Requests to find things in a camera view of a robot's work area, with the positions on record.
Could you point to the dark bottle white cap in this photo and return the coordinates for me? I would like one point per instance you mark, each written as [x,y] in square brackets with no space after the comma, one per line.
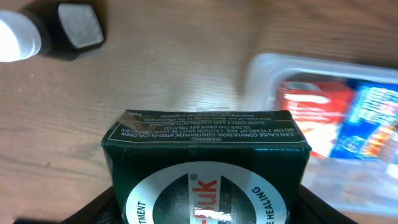
[66,30]

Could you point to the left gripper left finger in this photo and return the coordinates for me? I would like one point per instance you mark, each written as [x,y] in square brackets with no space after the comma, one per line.
[101,210]

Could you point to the clear plastic container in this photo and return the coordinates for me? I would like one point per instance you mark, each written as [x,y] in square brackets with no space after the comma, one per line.
[359,186]

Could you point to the green square box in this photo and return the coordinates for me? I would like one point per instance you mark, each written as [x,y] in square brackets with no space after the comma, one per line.
[205,167]

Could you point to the red Panadol box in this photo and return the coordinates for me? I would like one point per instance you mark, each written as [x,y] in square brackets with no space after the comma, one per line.
[318,108]

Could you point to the blue Kool Fever box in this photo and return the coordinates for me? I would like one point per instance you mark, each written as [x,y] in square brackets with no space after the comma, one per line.
[369,122]

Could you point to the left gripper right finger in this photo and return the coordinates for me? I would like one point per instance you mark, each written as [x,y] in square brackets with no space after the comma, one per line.
[311,209]

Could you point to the white blue Panadol box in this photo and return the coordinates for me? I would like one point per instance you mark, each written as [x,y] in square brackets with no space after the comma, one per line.
[389,153]

